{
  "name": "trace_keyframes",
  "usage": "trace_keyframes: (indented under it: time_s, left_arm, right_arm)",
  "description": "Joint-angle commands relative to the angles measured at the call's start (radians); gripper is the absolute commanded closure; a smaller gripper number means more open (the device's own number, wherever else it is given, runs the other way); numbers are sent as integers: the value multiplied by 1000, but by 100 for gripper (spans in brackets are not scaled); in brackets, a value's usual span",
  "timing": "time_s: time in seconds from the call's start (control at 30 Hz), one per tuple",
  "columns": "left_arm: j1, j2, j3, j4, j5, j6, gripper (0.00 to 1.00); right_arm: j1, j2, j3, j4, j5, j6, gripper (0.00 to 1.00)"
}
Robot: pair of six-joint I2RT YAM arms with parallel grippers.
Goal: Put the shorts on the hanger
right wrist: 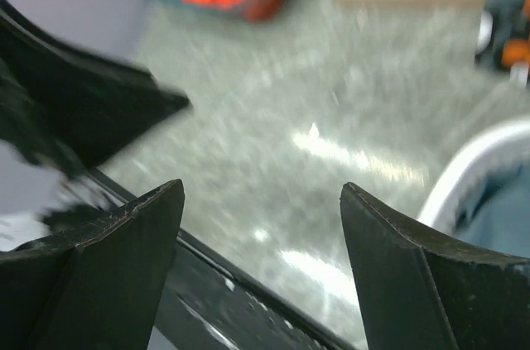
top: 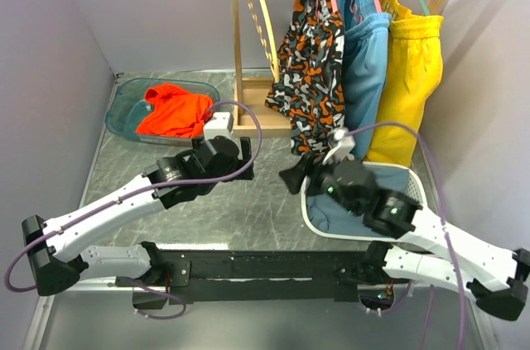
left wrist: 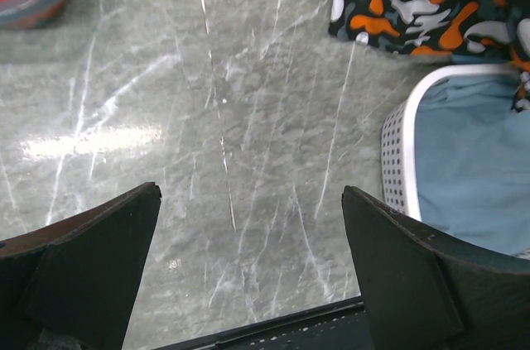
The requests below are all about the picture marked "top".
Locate white laundry basket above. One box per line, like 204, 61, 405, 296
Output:
301, 162, 427, 242

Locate camouflage patterned shorts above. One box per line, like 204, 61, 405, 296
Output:
264, 0, 345, 155

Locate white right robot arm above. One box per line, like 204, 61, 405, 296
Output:
279, 155, 529, 321

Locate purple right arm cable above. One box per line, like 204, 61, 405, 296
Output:
343, 121, 469, 350

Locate orange shorts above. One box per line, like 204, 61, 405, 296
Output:
136, 83, 214, 139

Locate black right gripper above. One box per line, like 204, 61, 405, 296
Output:
277, 151, 361, 218

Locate wooden clothes rack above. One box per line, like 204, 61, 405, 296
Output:
230, 0, 448, 137

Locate yellow shorts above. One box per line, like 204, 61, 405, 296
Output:
364, 0, 444, 168

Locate yellow hanger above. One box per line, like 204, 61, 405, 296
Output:
246, 0, 279, 82

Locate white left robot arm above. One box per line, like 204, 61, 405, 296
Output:
22, 136, 253, 296

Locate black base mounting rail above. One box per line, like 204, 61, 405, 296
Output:
115, 248, 415, 310

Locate light blue shorts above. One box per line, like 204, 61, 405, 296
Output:
330, 0, 393, 160

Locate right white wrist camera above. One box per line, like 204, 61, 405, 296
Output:
323, 127, 355, 165

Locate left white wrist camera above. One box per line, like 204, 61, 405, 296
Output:
203, 112, 234, 141

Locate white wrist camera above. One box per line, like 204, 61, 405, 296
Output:
203, 112, 234, 141
323, 127, 355, 165

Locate grey-blue cloth in basket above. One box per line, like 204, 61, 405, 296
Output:
306, 163, 409, 238

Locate teal plastic bin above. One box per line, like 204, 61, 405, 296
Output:
105, 78, 220, 146

